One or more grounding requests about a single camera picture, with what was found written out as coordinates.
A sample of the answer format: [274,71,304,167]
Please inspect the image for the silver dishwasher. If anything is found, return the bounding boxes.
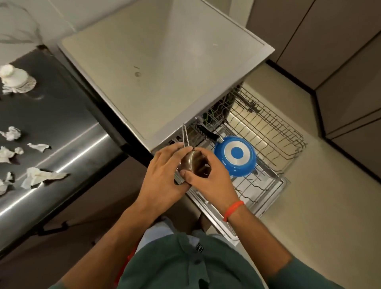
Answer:
[58,0,289,246]

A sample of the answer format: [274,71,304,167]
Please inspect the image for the person's right forearm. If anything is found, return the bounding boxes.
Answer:
[229,205,294,280]

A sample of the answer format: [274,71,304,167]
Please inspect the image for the blue frying pan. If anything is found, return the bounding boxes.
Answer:
[196,124,257,178]

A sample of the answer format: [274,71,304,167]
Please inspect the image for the person's left forearm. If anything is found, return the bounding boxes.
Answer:
[59,205,167,289]

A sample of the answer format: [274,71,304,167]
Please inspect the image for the white paper scraps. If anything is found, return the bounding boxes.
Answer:
[0,126,69,196]

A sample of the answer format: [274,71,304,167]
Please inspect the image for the person's left hand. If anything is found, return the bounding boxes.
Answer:
[140,142,194,218]

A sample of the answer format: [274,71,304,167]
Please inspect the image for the wire dish rack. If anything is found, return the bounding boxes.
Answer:
[174,86,307,209]

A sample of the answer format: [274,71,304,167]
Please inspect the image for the red plastic bucket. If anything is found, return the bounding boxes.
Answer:
[114,243,140,286]

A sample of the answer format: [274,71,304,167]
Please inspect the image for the orange thread wristband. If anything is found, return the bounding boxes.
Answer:
[223,200,245,222]

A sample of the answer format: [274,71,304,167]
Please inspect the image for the large black steel cup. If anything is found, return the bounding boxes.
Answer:
[178,123,212,179]

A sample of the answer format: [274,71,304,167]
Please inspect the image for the green shirt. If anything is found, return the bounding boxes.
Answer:
[49,232,346,289]

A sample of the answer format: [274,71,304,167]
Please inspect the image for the person's right hand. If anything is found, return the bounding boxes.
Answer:
[179,147,240,215]

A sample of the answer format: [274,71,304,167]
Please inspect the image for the black cabinet handle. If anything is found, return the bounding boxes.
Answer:
[37,222,69,236]

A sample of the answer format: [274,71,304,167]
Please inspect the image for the white patterned ceramic jar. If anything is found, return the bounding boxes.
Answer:
[0,64,37,94]

